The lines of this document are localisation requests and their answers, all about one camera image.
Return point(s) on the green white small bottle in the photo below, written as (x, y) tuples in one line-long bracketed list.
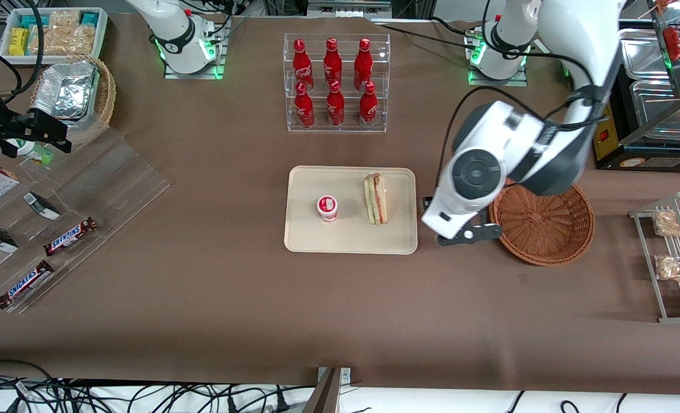
[(32, 152)]

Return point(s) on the teal snack packet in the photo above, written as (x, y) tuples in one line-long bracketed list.
[(32, 21), (89, 19)]

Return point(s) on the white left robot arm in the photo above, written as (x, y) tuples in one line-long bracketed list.
[(477, 172)]

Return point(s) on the light wicker basket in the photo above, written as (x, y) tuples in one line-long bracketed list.
[(105, 97)]

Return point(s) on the clear acrylic display stand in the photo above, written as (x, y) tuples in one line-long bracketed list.
[(110, 183)]

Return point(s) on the red cola bottle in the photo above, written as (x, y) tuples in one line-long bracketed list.
[(332, 63), (368, 109), (363, 64), (303, 109), (302, 66), (334, 108)]

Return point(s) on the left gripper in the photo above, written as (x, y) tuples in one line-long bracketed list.
[(424, 203)]

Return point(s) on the beige plastic tray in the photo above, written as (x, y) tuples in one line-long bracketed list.
[(345, 235)]

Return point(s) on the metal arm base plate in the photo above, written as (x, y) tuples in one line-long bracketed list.
[(497, 82), (196, 73)]

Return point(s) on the metal table bracket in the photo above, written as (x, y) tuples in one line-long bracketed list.
[(329, 390)]

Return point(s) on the triangle sandwich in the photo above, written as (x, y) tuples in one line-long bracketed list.
[(376, 201)]

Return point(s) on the Snickers chocolate bar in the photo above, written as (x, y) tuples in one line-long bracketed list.
[(25, 284), (70, 236)]

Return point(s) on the clear acrylic bottle rack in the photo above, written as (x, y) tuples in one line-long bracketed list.
[(348, 123)]

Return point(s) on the silver foil trays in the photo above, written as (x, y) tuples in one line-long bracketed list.
[(67, 92)]

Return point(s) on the brown wicker basket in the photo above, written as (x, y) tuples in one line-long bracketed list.
[(546, 229)]

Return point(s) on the white plastic bin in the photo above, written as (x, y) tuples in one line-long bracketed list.
[(101, 34)]

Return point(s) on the clear cracker bag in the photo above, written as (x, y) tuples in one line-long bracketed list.
[(64, 37)]

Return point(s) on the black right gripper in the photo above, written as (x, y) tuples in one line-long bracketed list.
[(8, 125)]

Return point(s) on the red white yogurt cup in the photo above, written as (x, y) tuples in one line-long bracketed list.
[(327, 207)]

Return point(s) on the steel warmer pan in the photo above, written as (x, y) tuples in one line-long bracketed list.
[(655, 109), (644, 54)]

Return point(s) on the yellow snack packet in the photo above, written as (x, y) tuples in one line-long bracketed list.
[(18, 41)]

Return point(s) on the black food warmer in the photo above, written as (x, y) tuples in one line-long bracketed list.
[(644, 160)]

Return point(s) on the red sausage on skewer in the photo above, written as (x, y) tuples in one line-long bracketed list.
[(672, 43)]

